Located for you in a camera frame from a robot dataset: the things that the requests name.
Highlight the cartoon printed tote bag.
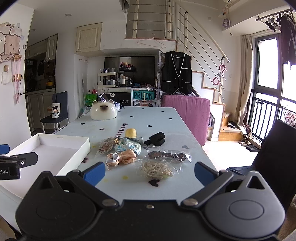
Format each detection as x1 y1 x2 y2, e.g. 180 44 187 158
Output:
47 102 61 118

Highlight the black vest on hanger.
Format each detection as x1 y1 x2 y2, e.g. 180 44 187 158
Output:
161 51 192 95

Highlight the teal poizon sign box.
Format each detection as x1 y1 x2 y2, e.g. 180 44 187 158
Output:
131 87 160 107

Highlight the green plastic bag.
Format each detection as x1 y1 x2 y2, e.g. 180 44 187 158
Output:
85 94 97 110

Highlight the pink upholstered chair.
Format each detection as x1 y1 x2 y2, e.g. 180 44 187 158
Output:
162 94 211 146

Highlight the blue floral fabric pouch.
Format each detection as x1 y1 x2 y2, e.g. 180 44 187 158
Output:
114 138 142 155

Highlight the bagged dark brown cord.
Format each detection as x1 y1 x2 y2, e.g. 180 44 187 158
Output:
143 149 193 164

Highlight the dark blue folding chair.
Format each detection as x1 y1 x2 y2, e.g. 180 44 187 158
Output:
40 91 69 133

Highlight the black chair at right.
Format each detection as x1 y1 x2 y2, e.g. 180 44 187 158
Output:
227 120 296 211

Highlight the white storage shelf rack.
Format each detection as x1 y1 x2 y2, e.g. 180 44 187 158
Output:
97 72 117 88

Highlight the white shallow cardboard box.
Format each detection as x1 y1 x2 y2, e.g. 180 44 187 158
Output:
1 133 90 200

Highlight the yellow soft sponge ball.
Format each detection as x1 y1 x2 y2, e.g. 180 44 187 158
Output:
125 128 137 138

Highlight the black fabric scrunchie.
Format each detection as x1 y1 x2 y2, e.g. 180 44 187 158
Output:
144 132 165 147

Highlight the bagged beige cord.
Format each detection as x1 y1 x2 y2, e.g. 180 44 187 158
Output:
135 158 183 180

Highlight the white cat-shaped ceramic dish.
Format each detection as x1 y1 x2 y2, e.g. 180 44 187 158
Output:
90 99 117 121

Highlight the bagged tan tassel cord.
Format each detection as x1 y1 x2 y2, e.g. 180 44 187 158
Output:
95 136 121 158

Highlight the beige window curtain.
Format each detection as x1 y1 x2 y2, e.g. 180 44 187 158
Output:
235 35 253 135

